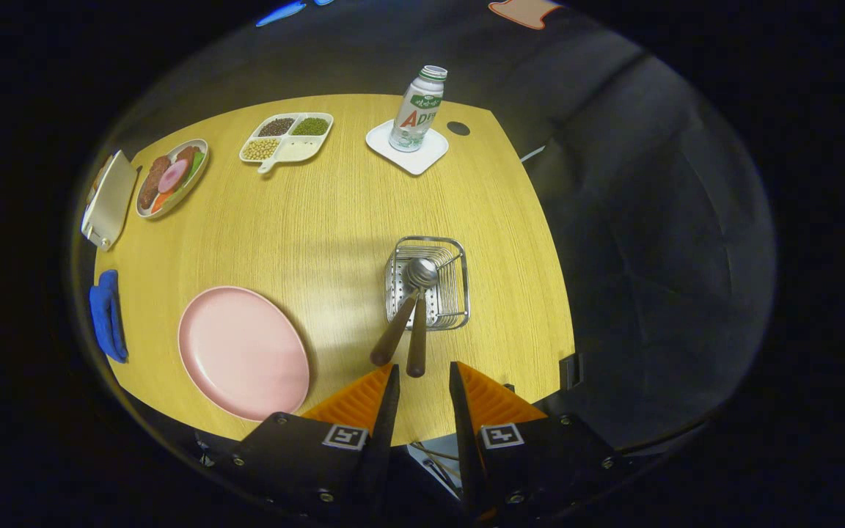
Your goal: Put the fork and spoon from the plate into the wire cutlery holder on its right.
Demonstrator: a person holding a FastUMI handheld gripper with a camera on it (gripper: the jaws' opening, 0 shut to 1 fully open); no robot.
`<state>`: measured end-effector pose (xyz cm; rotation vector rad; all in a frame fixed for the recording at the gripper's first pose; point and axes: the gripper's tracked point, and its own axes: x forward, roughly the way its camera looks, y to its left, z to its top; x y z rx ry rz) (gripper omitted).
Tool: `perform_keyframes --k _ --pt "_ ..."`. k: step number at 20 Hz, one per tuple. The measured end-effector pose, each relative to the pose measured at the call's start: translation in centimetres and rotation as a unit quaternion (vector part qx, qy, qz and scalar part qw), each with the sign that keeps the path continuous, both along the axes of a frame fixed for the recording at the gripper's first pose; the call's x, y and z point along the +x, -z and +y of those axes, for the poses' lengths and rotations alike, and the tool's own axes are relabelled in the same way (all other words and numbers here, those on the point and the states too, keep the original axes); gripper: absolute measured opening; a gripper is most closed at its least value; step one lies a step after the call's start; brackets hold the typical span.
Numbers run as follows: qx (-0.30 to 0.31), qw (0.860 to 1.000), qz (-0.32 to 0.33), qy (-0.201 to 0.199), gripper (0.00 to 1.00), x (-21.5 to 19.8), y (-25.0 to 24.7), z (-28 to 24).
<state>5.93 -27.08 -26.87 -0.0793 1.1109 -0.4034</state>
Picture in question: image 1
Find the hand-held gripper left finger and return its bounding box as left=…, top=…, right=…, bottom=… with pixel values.
left=228, top=363, right=401, bottom=525

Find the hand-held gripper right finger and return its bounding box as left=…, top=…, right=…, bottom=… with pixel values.
left=449, top=361, right=629, bottom=525

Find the metal spoon wooden handle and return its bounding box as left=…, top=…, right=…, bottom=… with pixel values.
left=404, top=257, right=439, bottom=378

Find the metal fork wooden handle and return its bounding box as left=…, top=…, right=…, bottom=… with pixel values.
left=370, top=282, right=420, bottom=367

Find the black table clamp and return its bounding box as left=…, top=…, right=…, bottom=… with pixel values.
left=559, top=353, right=585, bottom=389

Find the pink plate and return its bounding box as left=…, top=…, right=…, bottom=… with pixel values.
left=178, top=286, right=311, bottom=422

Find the white square coaster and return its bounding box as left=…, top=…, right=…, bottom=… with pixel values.
left=365, top=120, right=450, bottom=177

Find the white divided tray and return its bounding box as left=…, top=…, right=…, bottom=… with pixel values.
left=238, top=112, right=334, bottom=175

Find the blue towel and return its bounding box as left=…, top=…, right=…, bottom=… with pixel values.
left=89, top=269, right=130, bottom=364

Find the grey food plate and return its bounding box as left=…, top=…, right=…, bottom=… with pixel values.
left=135, top=139, right=210, bottom=220

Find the white plastic bottle green cap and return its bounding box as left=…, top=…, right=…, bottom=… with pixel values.
left=389, top=65, right=448, bottom=153

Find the pink ham slice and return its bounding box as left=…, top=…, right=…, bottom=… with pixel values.
left=157, top=158, right=190, bottom=194

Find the white toaster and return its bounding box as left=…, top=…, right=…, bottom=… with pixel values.
left=81, top=150, right=139, bottom=252

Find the metal wire basket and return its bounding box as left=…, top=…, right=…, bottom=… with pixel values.
left=383, top=235, right=470, bottom=331

